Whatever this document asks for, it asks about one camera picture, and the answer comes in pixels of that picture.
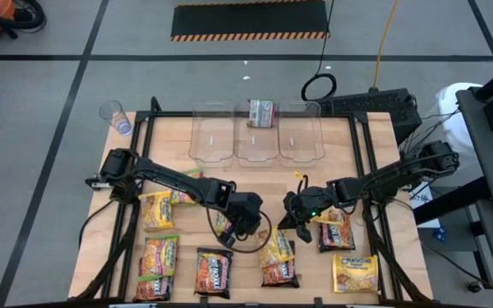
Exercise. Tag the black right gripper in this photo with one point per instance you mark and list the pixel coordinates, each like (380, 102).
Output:
(304, 203)

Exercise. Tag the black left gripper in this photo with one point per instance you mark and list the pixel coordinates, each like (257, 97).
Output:
(246, 209)

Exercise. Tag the yellow chicken ramen pack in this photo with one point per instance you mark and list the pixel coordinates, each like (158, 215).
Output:
(156, 211)
(330, 216)
(274, 248)
(355, 274)

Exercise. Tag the black fire noodle pack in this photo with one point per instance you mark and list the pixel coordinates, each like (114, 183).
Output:
(213, 274)
(336, 237)
(152, 291)
(280, 276)

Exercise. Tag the lime chili shrimp ramen pack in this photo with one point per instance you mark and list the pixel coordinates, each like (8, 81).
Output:
(222, 222)
(261, 113)
(161, 256)
(180, 197)

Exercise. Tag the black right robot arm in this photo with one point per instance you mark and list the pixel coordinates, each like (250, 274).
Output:
(383, 179)

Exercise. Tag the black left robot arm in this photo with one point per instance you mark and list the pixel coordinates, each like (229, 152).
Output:
(174, 179)

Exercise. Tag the clear plastic bin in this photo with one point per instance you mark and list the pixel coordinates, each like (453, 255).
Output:
(301, 128)
(212, 128)
(256, 145)

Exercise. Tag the white paper sheet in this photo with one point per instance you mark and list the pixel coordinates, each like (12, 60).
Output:
(426, 211)

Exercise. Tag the black computer case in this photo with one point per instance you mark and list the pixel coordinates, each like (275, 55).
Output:
(370, 107)

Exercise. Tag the small blue box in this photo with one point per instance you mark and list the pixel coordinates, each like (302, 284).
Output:
(440, 234)

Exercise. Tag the clear plastic cup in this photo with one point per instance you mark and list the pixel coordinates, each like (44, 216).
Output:
(118, 120)

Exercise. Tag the black caster wheel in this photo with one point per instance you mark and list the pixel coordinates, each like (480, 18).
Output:
(475, 286)

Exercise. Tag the white plastic bag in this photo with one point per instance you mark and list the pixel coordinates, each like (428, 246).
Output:
(456, 115)

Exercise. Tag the black hazard-striped floor mat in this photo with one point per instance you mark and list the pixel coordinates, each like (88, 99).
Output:
(251, 19)

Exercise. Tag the black aluminium rig frame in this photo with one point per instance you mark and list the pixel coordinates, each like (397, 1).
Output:
(340, 114)

